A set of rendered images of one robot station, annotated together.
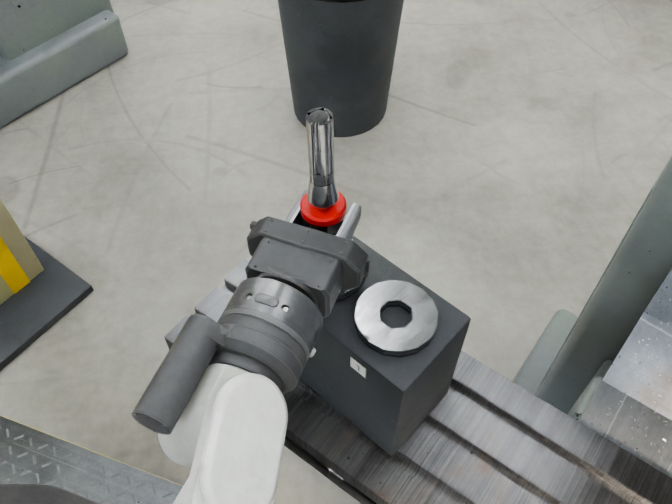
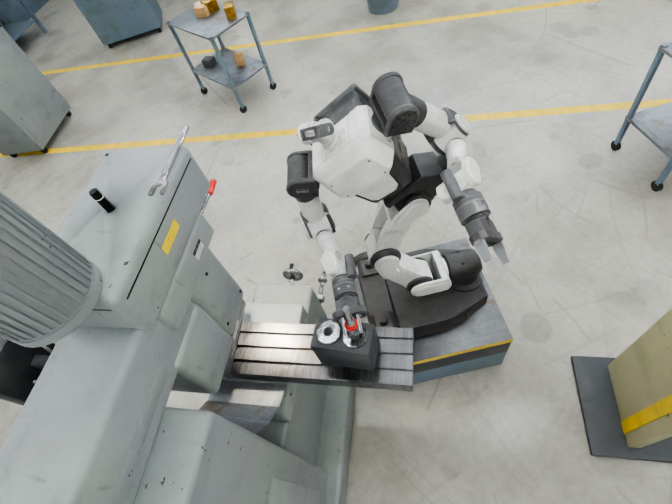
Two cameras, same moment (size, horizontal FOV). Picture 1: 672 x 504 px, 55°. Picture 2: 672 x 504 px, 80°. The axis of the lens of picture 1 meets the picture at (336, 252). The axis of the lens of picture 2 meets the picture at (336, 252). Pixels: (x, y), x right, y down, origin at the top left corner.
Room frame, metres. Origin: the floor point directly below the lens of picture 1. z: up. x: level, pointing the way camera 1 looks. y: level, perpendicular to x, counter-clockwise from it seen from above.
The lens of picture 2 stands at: (1.02, -0.10, 2.50)
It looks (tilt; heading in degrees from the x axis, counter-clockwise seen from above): 54 degrees down; 166
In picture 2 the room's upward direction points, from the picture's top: 19 degrees counter-clockwise
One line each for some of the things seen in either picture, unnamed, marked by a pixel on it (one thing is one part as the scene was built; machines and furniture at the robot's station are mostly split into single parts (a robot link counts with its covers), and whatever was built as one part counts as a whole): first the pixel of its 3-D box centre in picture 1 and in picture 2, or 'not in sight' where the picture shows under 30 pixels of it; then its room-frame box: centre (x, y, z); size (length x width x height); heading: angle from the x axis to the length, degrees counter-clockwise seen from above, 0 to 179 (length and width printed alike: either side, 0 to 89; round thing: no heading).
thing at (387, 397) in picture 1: (358, 334); (346, 343); (0.40, -0.03, 1.07); 0.22 x 0.12 x 0.20; 48
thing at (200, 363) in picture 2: not in sight; (172, 348); (0.29, -0.49, 1.47); 0.24 x 0.19 x 0.26; 53
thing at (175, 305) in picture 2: not in sight; (152, 268); (0.17, -0.40, 1.68); 0.34 x 0.24 x 0.10; 143
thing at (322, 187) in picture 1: (321, 162); (348, 316); (0.43, 0.01, 1.32); 0.03 x 0.03 x 0.11
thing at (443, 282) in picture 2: not in sight; (426, 273); (0.14, 0.53, 0.68); 0.21 x 0.20 x 0.13; 70
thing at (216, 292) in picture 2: not in sight; (193, 292); (0.14, -0.38, 1.47); 0.21 x 0.19 x 0.32; 53
